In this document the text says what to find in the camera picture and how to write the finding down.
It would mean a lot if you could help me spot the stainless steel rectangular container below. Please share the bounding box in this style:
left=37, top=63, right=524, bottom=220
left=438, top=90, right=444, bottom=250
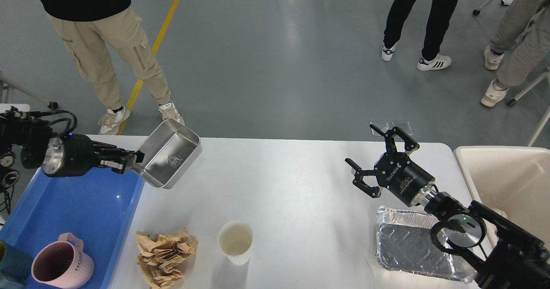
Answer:
left=131, top=119, right=202, bottom=189

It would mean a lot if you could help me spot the white side table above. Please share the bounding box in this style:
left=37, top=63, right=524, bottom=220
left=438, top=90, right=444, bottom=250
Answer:
left=0, top=103, right=30, bottom=113

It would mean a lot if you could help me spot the person in grey trousers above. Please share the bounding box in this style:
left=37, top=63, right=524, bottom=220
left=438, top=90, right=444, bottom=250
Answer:
left=480, top=0, right=550, bottom=108

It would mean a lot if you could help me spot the white chair frame right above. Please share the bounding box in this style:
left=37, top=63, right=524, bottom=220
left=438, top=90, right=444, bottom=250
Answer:
left=506, top=68, right=550, bottom=148

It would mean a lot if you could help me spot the person in black trousers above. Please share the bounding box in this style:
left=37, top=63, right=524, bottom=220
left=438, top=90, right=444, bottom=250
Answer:
left=381, top=0, right=468, bottom=71

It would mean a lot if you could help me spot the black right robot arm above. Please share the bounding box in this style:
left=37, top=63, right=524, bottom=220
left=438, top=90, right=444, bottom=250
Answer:
left=345, top=124, right=550, bottom=289

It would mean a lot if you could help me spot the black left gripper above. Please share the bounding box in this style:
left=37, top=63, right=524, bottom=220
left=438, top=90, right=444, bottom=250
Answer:
left=41, top=134, right=145, bottom=177

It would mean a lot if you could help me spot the beige plastic bin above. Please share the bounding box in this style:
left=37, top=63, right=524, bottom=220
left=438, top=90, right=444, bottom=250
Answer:
left=454, top=146, right=550, bottom=247

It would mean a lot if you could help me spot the pink ribbed mug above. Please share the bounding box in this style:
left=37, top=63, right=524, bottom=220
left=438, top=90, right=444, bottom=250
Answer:
left=31, top=232, right=95, bottom=289

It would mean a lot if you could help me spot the aluminium foil tray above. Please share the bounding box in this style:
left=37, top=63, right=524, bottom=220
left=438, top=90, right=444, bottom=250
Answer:
left=376, top=205, right=476, bottom=283

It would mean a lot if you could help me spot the person in black sweater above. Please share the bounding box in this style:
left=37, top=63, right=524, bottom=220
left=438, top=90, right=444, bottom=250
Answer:
left=40, top=0, right=184, bottom=136

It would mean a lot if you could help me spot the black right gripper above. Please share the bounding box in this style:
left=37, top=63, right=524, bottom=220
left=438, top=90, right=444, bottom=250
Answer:
left=345, top=124, right=435, bottom=208

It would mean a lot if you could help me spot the teal object at corner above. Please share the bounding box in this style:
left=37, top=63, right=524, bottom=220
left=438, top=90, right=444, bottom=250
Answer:
left=0, top=241, right=33, bottom=289

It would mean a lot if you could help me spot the blue plastic tray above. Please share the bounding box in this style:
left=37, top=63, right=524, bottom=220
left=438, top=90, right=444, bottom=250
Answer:
left=0, top=168, right=144, bottom=289

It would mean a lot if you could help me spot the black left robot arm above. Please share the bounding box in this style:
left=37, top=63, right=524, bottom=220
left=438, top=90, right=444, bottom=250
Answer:
left=0, top=106, right=145, bottom=191

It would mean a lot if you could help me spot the crumpled brown paper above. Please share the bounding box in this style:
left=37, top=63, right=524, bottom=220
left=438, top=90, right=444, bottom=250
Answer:
left=135, top=228, right=199, bottom=289

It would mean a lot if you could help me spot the white paper cup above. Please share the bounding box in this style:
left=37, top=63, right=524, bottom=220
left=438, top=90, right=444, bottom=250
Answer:
left=217, top=220, right=254, bottom=265

